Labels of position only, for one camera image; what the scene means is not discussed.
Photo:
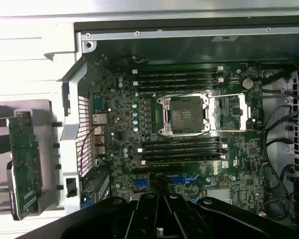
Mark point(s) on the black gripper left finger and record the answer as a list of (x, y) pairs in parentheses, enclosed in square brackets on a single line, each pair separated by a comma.
[(144, 216)]

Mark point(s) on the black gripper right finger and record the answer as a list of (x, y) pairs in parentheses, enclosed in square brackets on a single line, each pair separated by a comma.
[(179, 216)]

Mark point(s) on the blue expansion slot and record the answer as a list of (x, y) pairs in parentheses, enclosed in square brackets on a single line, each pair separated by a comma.
[(140, 183)]

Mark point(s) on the silver chipset heatsink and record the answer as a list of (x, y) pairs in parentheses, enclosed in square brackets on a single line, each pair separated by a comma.
[(218, 193)]

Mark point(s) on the black RAM slot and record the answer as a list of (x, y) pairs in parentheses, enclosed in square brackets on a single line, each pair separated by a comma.
[(182, 149), (177, 87), (182, 143), (177, 70), (177, 82), (182, 155), (177, 76)]

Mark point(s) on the green motherboard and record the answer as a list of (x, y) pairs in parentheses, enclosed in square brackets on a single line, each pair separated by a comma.
[(129, 119)]

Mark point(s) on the metal locking lever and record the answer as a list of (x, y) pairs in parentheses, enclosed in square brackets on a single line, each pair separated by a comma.
[(226, 94), (226, 130)]

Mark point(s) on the CPU socket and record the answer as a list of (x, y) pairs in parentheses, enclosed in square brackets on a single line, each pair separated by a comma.
[(185, 115)]

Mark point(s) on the open black PC case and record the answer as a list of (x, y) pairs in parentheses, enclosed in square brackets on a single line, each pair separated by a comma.
[(72, 139)]

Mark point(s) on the metal socket cover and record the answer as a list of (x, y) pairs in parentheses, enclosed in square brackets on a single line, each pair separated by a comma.
[(240, 112)]

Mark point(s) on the grey printed parts rack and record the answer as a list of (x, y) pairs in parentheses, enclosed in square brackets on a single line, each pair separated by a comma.
[(49, 112)]

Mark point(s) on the silver coin battery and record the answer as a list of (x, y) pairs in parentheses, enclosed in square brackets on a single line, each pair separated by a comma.
[(247, 83)]

